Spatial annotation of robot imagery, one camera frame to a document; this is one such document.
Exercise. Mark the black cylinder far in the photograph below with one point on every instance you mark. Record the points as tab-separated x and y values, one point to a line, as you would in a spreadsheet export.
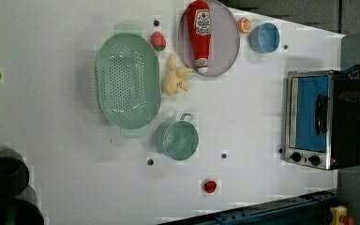
14	174

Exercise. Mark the red ketchup bottle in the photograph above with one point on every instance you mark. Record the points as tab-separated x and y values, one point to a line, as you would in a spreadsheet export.
199	29

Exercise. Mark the red tomato toy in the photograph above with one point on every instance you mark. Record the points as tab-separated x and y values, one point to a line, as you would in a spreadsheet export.
210	186

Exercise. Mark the yellow banana peel toy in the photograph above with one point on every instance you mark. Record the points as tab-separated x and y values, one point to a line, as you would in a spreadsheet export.
176	77

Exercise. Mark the black and silver toaster oven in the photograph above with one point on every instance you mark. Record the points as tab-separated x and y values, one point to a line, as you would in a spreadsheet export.
337	117

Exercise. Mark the grey round plate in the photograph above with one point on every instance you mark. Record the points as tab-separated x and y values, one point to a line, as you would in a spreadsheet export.
225	40

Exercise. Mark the orange slice toy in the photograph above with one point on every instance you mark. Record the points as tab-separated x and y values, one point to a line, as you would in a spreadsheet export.
243	25

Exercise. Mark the green perforated colander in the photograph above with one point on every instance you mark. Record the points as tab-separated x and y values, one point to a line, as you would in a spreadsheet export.
128	82

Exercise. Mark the strawberry toy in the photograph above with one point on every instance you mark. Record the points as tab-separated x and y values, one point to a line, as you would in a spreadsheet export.
158	41

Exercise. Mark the blue bowl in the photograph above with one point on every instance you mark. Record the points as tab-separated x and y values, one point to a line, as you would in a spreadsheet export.
264	38

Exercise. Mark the green mug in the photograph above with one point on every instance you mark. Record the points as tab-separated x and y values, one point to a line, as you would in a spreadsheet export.
177	139

